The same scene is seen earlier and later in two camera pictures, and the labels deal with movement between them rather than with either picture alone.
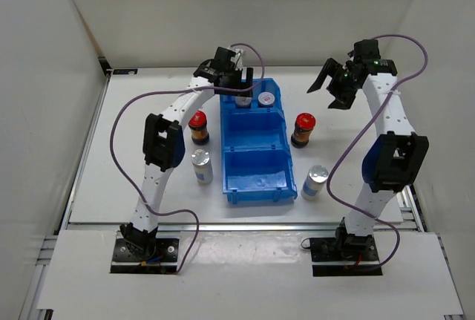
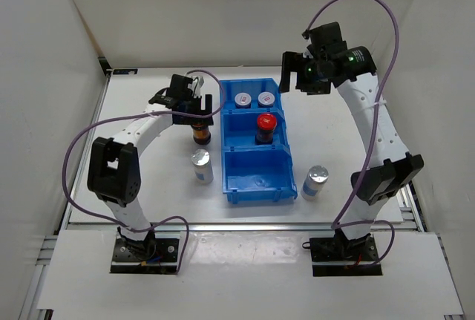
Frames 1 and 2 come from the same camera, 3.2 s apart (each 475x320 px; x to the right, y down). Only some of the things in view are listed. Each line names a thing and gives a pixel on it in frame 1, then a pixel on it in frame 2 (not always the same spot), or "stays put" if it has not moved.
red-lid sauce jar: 304,124 to 266,124
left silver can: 200,159 stays put
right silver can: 313,185 stays put
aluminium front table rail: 243,227 stays put
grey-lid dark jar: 243,102 stays put
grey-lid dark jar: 266,99 stays put
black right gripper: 343,101 to 294,62
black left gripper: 239,85 to 204,120
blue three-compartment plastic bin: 257,165 stays put
